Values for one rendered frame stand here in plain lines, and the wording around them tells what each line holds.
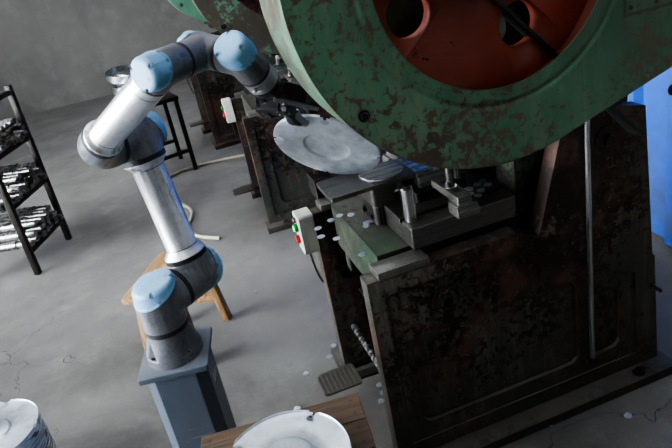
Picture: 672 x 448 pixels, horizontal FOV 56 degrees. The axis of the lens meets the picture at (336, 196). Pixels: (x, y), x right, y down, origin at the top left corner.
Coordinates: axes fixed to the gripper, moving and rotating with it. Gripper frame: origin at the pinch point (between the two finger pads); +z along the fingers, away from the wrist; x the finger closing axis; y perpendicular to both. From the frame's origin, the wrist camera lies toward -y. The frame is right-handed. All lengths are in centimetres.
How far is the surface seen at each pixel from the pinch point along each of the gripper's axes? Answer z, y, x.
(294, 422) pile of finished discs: 16, 1, 71
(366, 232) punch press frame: 29.6, -7.3, 20.3
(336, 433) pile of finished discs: 15, -10, 72
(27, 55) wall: 325, 536, -278
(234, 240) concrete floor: 152, 111, -11
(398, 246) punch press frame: 24.3, -18.3, 25.5
